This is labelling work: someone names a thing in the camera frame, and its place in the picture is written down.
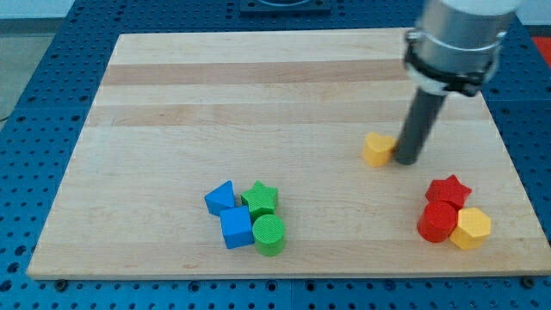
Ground yellow heart block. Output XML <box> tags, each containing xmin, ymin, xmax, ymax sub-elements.
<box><xmin>362</xmin><ymin>132</ymin><xmax>396</xmax><ymax>167</ymax></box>

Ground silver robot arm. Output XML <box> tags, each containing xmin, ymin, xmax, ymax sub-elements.
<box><xmin>404</xmin><ymin>0</ymin><xmax>522</xmax><ymax>96</ymax></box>

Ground green star block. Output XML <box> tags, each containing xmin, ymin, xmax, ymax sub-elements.
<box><xmin>240</xmin><ymin>180</ymin><xmax>279</xmax><ymax>221</ymax></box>

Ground wooden board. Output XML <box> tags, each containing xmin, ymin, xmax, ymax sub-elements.
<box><xmin>27</xmin><ymin>28</ymin><xmax>550</xmax><ymax>280</ymax></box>

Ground blue triangle block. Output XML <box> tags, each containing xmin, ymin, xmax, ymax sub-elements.
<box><xmin>204</xmin><ymin>180</ymin><xmax>235</xmax><ymax>216</ymax></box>

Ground green cylinder block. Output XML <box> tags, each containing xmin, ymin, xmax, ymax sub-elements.
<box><xmin>252</xmin><ymin>214</ymin><xmax>286</xmax><ymax>257</ymax></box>

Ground blue cube block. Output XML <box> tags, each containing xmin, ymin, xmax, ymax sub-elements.
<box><xmin>220</xmin><ymin>206</ymin><xmax>254</xmax><ymax>249</ymax></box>

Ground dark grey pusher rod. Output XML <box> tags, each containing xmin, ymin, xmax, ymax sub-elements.
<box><xmin>393</xmin><ymin>88</ymin><xmax>446</xmax><ymax>165</ymax></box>

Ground red cylinder block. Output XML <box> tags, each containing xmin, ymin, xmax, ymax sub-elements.
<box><xmin>417</xmin><ymin>201</ymin><xmax>457</xmax><ymax>243</ymax></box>

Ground red star block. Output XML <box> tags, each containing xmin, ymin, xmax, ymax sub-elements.
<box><xmin>425</xmin><ymin>175</ymin><xmax>472</xmax><ymax>210</ymax></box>

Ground yellow hexagon block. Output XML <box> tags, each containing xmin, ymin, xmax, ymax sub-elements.
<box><xmin>449</xmin><ymin>208</ymin><xmax>492</xmax><ymax>250</ymax></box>

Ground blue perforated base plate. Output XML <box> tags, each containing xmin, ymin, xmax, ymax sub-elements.
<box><xmin>1</xmin><ymin>0</ymin><xmax>550</xmax><ymax>309</ymax></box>

